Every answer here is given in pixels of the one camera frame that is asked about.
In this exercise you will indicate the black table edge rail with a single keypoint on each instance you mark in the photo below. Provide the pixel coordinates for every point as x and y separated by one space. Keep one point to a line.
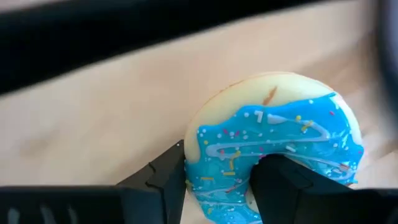
62 40

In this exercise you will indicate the dark blurred upright post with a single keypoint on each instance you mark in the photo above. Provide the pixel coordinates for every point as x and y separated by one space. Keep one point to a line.
391 46

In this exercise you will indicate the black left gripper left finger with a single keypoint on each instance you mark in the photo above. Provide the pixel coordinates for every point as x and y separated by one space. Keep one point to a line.
169 174

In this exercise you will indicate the light blue iced donut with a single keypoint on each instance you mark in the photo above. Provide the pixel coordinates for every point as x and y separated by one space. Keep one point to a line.
280 124

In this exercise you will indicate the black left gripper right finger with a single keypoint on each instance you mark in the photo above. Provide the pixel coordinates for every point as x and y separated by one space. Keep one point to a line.
280 186

